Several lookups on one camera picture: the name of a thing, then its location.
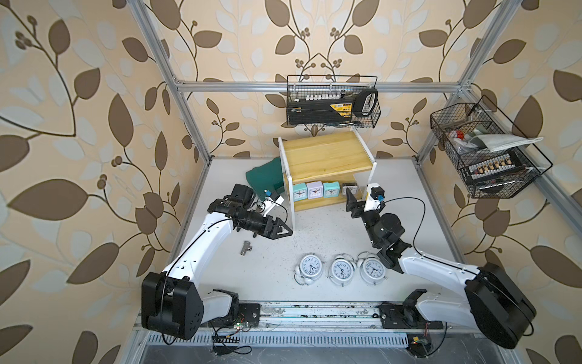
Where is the white round clock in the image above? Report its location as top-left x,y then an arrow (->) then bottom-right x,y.
328,256 -> 356,288
293,254 -> 323,286
356,252 -> 386,286

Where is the clear square alarm clock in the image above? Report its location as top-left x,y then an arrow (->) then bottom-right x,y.
342,182 -> 360,196

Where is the teal square alarm clock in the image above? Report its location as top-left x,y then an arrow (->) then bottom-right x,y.
292,183 -> 308,202

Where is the white square alarm clock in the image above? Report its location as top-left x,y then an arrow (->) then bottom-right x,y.
306,181 -> 324,200

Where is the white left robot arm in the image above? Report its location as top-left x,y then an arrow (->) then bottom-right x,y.
141,184 -> 293,340

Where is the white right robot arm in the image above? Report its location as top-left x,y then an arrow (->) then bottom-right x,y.
346,184 -> 537,349

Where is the wooden two-tier shelf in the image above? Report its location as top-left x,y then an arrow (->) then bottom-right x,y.
278,127 -> 377,228

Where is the metal pipe fitting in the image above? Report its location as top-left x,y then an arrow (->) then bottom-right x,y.
240,241 -> 253,256

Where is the green plastic case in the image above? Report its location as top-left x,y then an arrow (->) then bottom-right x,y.
246,157 -> 284,200

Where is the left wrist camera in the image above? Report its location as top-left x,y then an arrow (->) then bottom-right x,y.
262,190 -> 284,216

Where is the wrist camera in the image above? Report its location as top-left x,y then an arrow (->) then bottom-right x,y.
262,190 -> 284,216
364,183 -> 385,212

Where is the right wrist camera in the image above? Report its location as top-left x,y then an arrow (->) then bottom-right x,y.
364,183 -> 385,212

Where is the metal rail base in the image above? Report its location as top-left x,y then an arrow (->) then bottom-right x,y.
135,299 -> 510,349

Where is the black wire basket right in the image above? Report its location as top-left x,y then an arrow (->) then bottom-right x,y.
430,96 -> 553,199

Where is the black wire basket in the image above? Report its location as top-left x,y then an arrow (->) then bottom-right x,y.
286,74 -> 381,128
430,96 -> 553,199

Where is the black handled saw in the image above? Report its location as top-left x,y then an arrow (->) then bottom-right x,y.
352,87 -> 378,118

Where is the black wire basket back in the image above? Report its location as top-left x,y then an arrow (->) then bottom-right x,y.
286,74 -> 381,128

